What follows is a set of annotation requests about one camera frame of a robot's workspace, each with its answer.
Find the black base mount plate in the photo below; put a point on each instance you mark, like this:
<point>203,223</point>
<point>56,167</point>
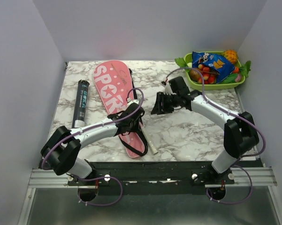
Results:
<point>153,178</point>

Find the black shuttlecock tube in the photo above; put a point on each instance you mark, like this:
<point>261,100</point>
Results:
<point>80,104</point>

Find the blue chip bag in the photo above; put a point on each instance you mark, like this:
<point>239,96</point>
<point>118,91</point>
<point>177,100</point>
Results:
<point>214,64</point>

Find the toy kiwi fruit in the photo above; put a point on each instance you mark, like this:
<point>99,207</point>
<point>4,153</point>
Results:
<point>195,74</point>

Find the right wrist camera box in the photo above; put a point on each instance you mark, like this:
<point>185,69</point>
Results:
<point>167,87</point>

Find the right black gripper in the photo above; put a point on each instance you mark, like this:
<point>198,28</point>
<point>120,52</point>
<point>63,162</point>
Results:
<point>158,109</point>

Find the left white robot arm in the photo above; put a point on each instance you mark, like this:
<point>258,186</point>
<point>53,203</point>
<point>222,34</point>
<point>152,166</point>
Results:
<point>60,153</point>

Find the pink badminton racket front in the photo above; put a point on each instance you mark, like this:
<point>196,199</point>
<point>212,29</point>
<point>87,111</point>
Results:
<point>149,140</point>

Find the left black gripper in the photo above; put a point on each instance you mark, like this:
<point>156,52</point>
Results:
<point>134,129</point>

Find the aluminium rail frame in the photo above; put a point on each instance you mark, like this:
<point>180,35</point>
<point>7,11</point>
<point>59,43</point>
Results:
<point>259,176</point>

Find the green leafy toy vegetable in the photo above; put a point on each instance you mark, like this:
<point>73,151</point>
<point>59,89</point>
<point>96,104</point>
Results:
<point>182,64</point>

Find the pink racket cover bag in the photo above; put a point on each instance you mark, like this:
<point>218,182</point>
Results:
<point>114,84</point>

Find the toy pineapple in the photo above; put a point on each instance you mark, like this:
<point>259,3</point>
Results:
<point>230,55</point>

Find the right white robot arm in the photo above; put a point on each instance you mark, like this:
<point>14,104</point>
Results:
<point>239,135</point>

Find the green plastic basket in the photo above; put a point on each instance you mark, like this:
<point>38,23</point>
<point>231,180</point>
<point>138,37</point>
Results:
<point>220,86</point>

